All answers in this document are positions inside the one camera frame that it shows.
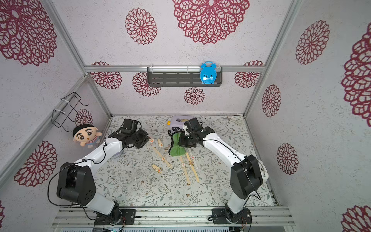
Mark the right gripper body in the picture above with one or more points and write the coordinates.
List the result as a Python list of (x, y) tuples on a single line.
[(185, 139)]

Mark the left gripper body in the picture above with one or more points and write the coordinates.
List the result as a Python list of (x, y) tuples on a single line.
[(140, 138)]

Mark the green cleaning cloth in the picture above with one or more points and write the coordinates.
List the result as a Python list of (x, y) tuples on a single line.
[(175, 148)]

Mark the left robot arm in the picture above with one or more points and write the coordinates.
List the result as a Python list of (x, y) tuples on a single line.
[(76, 182)]

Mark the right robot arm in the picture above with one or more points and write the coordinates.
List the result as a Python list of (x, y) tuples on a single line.
[(247, 172)]

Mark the beige watch long right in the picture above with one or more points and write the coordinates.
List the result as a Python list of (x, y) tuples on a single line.
[(191, 164)]

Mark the beige watch folded top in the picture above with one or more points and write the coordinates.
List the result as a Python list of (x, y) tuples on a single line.
[(160, 144)]

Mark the rose gold small watch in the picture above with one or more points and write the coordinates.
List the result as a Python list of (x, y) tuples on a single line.
[(167, 149)]

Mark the beige watch long centre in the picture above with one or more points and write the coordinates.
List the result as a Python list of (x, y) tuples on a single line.
[(183, 164)]

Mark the beige watch long diagonal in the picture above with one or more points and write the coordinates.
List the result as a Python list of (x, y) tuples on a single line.
[(162, 158)]

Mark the beige watch lower left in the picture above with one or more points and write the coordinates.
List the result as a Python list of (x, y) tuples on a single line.
[(157, 169)]

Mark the purple tissue box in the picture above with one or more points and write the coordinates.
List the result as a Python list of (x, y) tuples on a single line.
[(175, 124)]

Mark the purple pad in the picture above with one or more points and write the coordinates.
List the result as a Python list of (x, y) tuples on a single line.
[(116, 155)]

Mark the cartoon boy plush doll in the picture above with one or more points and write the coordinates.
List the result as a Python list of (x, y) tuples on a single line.
[(86, 135)]

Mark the blue alarm clock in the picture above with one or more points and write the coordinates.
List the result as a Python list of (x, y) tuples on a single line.
[(208, 73)]

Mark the white alarm clock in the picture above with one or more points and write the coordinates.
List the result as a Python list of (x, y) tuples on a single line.
[(263, 171)]

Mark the white strap watch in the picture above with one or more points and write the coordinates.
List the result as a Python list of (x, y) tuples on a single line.
[(193, 158)]

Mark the grey wall shelf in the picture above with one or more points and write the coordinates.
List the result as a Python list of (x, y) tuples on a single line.
[(179, 79)]

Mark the black wire rack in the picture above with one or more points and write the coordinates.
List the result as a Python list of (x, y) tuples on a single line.
[(63, 114)]

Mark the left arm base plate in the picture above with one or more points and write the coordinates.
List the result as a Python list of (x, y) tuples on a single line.
[(121, 217)]

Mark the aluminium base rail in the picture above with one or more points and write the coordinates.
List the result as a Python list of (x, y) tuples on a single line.
[(203, 217)]

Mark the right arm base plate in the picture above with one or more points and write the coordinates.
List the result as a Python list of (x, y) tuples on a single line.
[(225, 216)]

